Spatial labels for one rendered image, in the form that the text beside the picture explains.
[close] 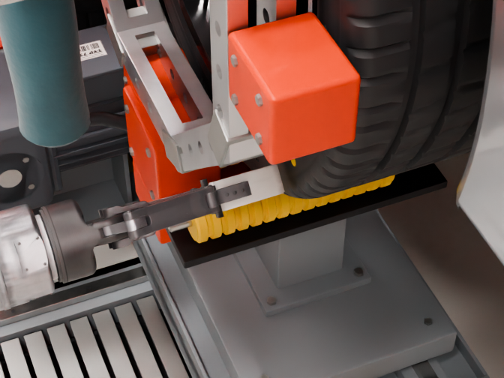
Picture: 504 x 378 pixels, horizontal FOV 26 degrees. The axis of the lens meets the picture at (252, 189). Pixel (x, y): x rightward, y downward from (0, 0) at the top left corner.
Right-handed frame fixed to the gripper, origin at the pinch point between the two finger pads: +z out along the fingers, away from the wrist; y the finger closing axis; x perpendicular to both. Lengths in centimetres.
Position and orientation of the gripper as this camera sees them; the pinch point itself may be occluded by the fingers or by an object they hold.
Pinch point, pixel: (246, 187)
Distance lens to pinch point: 107.9
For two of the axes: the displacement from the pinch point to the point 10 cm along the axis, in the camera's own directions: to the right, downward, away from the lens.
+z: 9.2, -2.7, 2.6
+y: 2.7, -0.2, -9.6
